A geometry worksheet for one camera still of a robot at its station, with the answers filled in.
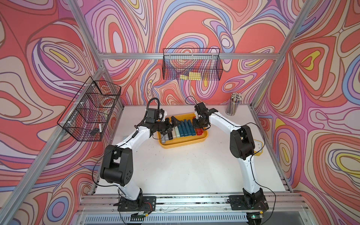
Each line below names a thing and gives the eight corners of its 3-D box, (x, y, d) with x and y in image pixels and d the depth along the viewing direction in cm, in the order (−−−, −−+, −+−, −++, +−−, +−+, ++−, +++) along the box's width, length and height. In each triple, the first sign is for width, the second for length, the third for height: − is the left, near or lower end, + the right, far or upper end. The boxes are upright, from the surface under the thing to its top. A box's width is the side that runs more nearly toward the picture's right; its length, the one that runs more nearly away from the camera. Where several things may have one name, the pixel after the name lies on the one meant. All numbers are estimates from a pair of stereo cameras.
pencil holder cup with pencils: (226, 115, 115) (233, 98, 101) (224, 109, 120) (230, 92, 105) (235, 115, 115) (242, 98, 101) (233, 109, 120) (240, 92, 105)
